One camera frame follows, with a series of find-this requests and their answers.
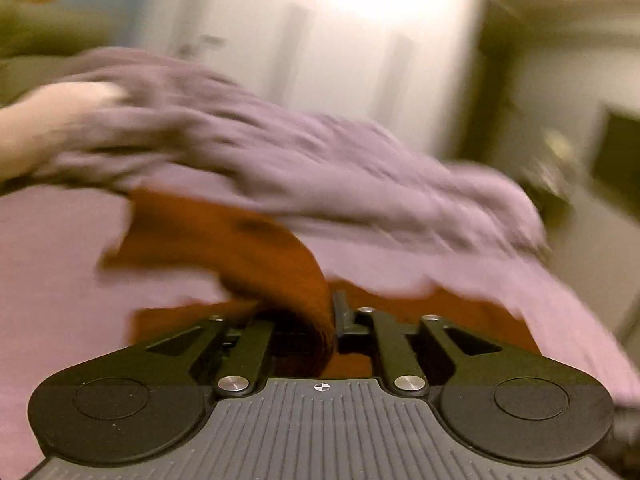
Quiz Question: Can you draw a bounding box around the purple bed sheet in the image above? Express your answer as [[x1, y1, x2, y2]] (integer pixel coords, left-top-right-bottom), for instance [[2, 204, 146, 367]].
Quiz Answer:
[[0, 164, 640, 480]]

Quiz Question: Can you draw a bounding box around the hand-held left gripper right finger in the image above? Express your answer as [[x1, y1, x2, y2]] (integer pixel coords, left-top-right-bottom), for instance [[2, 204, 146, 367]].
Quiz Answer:
[[332, 290, 504, 399]]

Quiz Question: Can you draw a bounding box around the gold side table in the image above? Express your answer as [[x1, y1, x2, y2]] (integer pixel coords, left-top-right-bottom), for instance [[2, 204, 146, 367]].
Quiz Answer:
[[519, 129, 577, 223]]

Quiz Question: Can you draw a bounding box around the dark screen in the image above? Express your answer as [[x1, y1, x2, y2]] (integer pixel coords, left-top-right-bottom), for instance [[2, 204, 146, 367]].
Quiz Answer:
[[590, 104, 640, 202]]

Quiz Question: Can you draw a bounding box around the white wardrobe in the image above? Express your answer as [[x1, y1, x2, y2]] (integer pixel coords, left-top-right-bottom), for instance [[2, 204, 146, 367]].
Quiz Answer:
[[139, 0, 489, 128]]

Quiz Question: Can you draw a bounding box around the white floral pillow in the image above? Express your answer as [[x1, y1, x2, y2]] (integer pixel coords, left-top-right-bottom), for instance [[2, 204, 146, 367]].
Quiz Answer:
[[0, 81, 127, 182]]

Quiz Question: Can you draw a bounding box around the purple duvet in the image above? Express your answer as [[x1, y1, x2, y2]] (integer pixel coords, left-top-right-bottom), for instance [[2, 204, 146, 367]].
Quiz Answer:
[[35, 47, 552, 267]]

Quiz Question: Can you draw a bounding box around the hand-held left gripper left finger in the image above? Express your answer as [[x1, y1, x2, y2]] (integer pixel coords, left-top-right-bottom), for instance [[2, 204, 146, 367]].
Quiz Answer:
[[120, 315, 277, 399]]

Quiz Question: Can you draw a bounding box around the olive green headboard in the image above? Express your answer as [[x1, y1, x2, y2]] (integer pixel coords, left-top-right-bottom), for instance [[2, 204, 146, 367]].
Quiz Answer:
[[0, 2, 128, 107]]

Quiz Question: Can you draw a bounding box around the rust brown sweater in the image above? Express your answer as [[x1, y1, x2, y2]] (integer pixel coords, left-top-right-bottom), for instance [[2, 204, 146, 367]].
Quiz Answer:
[[99, 187, 542, 379]]

